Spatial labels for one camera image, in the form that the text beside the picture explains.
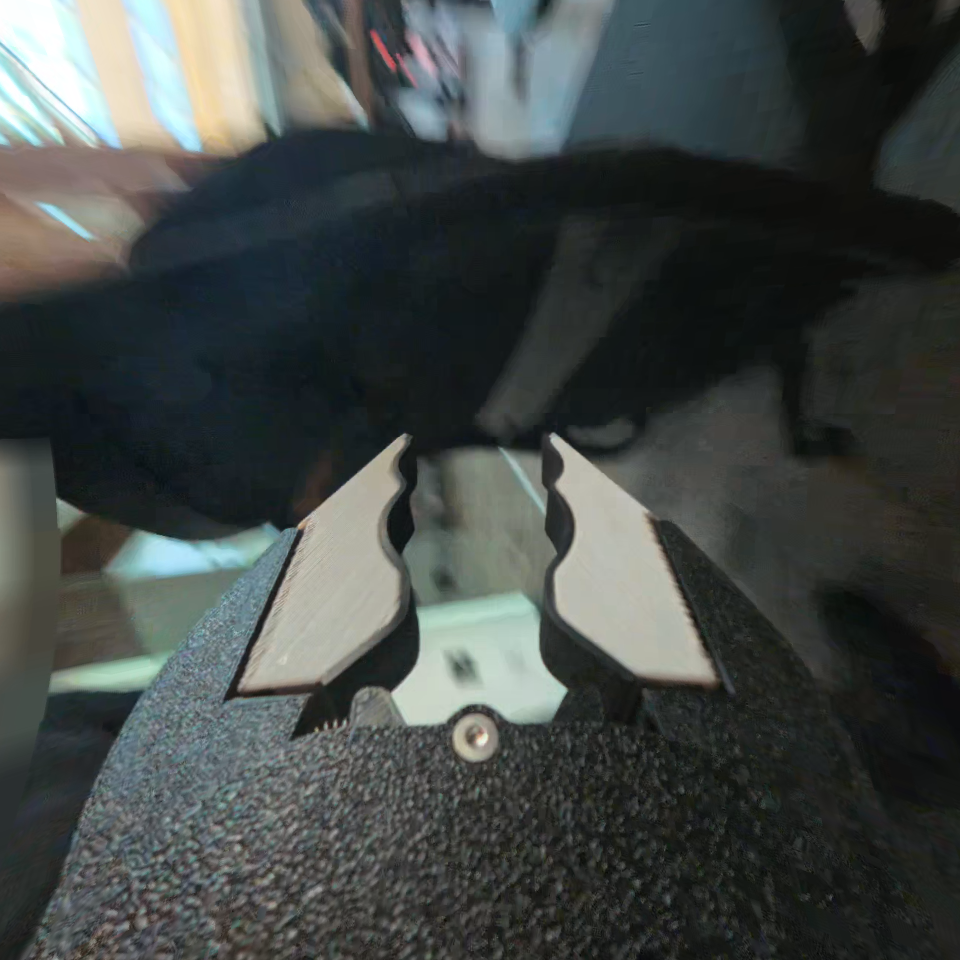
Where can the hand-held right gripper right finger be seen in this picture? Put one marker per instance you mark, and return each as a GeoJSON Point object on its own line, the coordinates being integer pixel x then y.
{"type": "Point", "coordinates": [622, 600]}

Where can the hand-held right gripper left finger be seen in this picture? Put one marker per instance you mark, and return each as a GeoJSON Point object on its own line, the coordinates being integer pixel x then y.
{"type": "Point", "coordinates": [330, 600]}

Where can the black office chair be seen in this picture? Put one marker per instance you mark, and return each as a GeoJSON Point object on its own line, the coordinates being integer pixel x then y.
{"type": "Point", "coordinates": [300, 300]}

